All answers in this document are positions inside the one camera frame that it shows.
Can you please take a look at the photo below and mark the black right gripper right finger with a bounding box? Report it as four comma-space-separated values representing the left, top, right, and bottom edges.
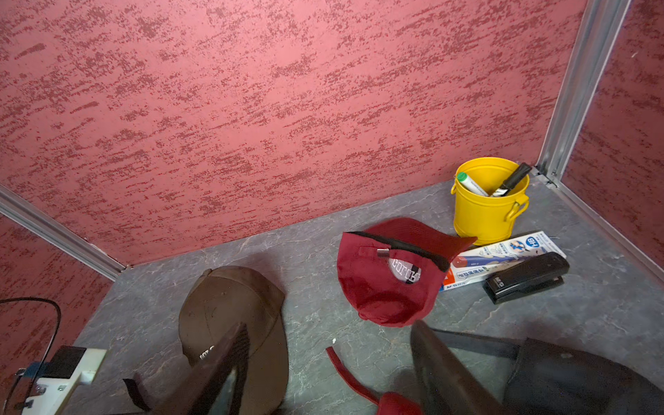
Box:
410, 321, 506, 414

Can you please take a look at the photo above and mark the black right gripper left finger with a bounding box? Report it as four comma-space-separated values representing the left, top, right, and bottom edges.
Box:
151, 323, 250, 415

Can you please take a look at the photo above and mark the red baseball cap front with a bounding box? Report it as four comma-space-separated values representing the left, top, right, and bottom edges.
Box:
325, 346, 424, 415

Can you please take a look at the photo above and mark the red baseball cap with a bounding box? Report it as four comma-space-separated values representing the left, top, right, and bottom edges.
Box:
337, 217, 477, 328
325, 346, 424, 415

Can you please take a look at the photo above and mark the brown baseball cap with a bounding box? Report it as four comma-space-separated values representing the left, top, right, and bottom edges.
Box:
124, 266, 289, 414

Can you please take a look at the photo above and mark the dark grey baseball cap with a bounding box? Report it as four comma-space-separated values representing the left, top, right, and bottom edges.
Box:
430, 328, 664, 415

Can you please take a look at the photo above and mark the red baseball cap back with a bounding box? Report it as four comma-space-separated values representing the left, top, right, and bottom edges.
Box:
337, 217, 477, 328

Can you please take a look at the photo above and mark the white toothpaste box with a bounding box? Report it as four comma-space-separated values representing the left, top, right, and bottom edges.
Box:
440, 231, 566, 292

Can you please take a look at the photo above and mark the small black device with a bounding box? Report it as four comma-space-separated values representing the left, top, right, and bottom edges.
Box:
482, 252, 570, 304

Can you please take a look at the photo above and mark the yellow plastic bucket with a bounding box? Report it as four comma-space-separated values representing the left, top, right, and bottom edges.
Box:
451, 157, 530, 246

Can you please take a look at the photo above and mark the white green marker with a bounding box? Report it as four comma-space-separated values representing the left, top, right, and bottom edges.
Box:
456, 172, 489, 197

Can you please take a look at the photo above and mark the black handled tool in bucket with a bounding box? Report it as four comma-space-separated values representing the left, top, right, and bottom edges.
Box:
491, 163, 532, 197

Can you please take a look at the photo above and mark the aluminium corner post left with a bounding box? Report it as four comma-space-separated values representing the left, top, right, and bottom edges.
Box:
1, 186, 127, 282

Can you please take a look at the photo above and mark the aluminium corner post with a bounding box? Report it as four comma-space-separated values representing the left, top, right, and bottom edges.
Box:
536, 0, 631, 187
1, 186, 127, 282

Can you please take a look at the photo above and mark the aluminium corner post right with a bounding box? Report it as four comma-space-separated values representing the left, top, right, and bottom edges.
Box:
536, 0, 631, 187

